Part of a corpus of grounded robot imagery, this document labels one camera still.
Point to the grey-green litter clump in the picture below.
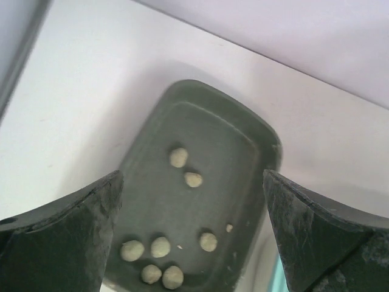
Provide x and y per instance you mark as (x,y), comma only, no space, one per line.
(178,157)
(151,274)
(172,278)
(208,242)
(192,179)
(160,247)
(131,250)

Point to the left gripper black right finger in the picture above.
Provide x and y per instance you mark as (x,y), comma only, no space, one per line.
(325,245)

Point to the small litter crumb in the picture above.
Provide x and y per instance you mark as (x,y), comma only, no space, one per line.
(229,227)

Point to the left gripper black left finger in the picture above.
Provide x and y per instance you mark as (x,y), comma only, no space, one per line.
(63,245)

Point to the grey plastic bin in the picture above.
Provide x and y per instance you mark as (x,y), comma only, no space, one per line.
(230,147)

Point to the teal litter box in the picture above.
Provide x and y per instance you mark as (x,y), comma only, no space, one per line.
(278,281)

